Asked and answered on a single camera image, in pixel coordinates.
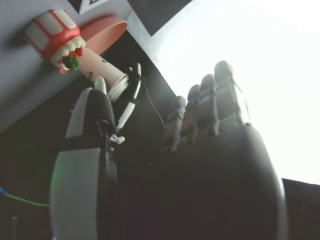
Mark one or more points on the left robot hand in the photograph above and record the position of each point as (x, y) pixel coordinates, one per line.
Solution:
(200, 187)

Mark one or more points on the white paper cup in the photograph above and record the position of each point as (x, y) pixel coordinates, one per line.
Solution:
(102, 68)

